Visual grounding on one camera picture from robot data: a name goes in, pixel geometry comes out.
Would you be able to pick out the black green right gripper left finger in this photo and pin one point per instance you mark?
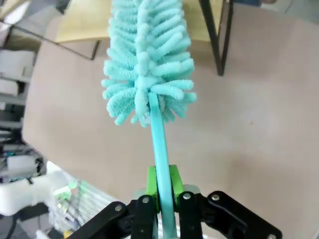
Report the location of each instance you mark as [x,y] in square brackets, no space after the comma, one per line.
[145,209]

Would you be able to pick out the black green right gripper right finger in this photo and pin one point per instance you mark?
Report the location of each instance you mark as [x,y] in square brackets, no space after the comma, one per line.
[197,211]

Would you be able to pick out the turquoise chenille duster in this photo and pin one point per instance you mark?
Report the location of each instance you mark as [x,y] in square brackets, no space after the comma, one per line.
[149,64]

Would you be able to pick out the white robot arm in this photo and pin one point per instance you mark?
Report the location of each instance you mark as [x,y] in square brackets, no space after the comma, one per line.
[27,194]

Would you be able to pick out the clear plastic bag with items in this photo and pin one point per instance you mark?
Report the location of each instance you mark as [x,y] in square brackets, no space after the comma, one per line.
[74,204]

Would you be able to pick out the white grey storage rack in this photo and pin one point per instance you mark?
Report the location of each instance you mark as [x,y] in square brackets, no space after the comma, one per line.
[13,99]

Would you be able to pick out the black metal frame wooden shelf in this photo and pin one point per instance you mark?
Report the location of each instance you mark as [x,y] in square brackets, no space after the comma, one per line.
[139,22]

